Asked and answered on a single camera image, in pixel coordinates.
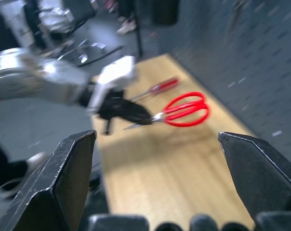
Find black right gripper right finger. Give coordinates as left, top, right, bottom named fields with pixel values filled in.
left=217, top=131, right=291, bottom=221

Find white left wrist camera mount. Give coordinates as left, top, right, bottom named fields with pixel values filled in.
left=86, top=55, right=137, bottom=115

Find pink white shoes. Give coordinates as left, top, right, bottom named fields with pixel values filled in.
left=116, top=16, right=138, bottom=35

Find red handled screwdriver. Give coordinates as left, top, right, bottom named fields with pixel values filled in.
left=130, top=77, right=180, bottom=102

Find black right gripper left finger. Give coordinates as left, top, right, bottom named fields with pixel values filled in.
left=0, top=129, right=98, bottom=231

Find grey blue metal pegboard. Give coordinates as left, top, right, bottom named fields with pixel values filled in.
left=157, top=0, right=291, bottom=167

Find black metal stand pole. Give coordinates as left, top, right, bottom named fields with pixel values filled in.
left=132, top=0, right=144, bottom=58

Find black round bin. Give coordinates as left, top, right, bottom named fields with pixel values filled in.
left=151, top=0, right=179, bottom=26

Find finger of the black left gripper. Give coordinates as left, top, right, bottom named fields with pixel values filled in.
left=125, top=100, right=153, bottom=126
left=103, top=117, right=114, bottom=136

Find silver robot body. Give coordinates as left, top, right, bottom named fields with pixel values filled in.
left=38, top=7, right=76, bottom=34

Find red handled scissors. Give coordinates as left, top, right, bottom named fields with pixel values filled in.
left=122, top=91, right=211, bottom=131

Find black chrome chair base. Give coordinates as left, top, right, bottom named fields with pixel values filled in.
left=55, top=39, right=125, bottom=68

